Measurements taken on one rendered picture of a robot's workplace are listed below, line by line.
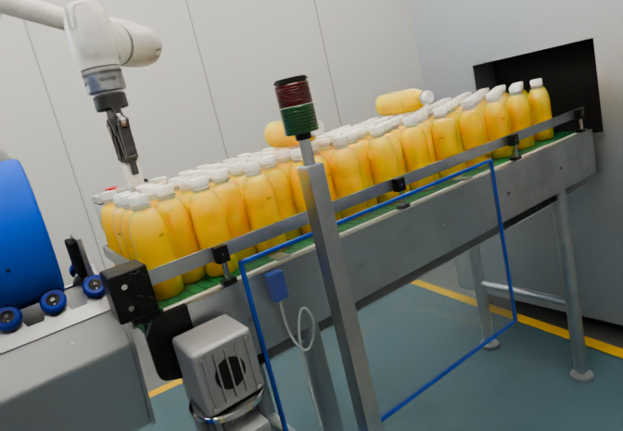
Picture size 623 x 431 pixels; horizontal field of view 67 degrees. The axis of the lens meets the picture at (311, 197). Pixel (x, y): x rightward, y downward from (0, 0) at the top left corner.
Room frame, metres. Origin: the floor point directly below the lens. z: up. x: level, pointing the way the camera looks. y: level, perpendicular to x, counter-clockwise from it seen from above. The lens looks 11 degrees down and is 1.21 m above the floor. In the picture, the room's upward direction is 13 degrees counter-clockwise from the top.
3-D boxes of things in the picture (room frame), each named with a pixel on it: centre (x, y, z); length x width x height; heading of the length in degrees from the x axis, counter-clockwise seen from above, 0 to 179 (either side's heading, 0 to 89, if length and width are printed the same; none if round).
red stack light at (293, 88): (0.88, -0.01, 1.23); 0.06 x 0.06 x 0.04
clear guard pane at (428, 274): (1.08, -0.17, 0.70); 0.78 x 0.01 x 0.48; 122
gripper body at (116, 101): (1.18, 0.42, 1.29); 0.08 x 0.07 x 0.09; 32
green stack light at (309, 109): (0.88, -0.01, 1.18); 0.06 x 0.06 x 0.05
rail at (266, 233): (1.27, -0.35, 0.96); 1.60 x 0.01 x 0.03; 122
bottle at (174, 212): (0.99, 0.30, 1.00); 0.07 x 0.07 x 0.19
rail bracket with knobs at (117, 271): (0.83, 0.36, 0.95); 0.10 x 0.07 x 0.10; 32
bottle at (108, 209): (1.18, 0.49, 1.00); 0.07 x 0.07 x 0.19
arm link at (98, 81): (1.18, 0.42, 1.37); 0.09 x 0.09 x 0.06
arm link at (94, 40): (1.19, 0.41, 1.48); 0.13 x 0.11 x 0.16; 160
